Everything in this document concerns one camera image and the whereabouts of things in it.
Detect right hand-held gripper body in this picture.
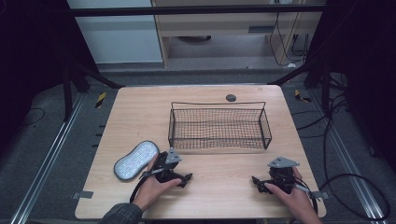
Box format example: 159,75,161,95
267,156,301,194

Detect black horizontal frame bar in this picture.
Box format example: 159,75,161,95
66,5,327,18

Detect black looped floor cable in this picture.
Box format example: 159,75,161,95
318,173,391,222

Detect metal floor rail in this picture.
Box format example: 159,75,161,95
8,92,86,224
309,90,389,224

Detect grey metal table bracket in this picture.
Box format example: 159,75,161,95
310,190,330,201
71,190,94,201

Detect light wooden desk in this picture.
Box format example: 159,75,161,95
151,0,326,69

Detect black hanging desk cables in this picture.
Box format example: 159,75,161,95
268,11,310,69

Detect black upright stand post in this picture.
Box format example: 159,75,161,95
63,60,74,123
321,62,332,115

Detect yellow black striped tape marker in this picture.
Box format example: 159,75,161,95
94,91,107,109
294,89,312,104

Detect white cabinet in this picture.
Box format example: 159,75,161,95
66,0,163,64

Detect silver grey oval sponge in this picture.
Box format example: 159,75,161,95
113,140,161,182

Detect left hand-held gripper cable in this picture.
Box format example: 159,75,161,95
129,167,165,203

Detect person's right hand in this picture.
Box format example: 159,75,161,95
263,166,319,220

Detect black curtain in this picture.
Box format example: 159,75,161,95
306,0,396,175
0,0,101,157

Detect thin black floor cable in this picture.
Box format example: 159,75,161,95
19,106,47,128

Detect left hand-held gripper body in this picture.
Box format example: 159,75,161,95
151,147,183,185

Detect person's left hand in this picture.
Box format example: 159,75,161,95
133,154,183,213

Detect right hand-held gripper cable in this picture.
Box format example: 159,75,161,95
292,178,319,216

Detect black wire mesh basket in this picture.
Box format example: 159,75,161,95
167,101,273,150

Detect black diagonal frame strut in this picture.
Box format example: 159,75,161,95
70,60,126,91
268,59,325,87

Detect hand-held gripper cable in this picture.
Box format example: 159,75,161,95
292,178,319,216
129,167,165,203

